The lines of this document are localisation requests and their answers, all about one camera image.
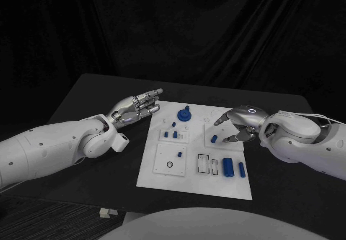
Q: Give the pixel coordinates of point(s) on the small white block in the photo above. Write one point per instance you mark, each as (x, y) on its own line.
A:
(107, 213)

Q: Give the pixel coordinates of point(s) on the blue short cylinder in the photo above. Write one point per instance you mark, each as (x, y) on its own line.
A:
(213, 139)

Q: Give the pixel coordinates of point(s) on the thick blue long cylinder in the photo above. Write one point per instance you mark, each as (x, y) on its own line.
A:
(228, 167)

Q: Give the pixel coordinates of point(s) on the white task board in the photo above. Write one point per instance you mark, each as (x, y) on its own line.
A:
(195, 180)

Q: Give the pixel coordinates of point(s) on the blue plug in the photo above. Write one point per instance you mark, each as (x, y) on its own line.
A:
(166, 134)
(174, 134)

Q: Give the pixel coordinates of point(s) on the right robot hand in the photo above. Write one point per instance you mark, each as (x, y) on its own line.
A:
(242, 120)

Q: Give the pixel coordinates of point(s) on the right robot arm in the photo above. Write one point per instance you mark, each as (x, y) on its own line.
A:
(303, 142)

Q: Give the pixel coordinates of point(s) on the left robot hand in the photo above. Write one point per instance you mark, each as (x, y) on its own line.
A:
(130, 108)

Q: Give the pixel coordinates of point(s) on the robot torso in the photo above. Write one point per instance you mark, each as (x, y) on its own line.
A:
(216, 225)

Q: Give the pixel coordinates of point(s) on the thin blue long cylinder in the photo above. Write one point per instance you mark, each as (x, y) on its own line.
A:
(242, 169)

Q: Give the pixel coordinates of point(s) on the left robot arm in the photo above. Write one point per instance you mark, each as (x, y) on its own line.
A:
(48, 148)

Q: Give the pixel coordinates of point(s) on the blue gear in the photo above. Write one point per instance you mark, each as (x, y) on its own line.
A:
(184, 114)

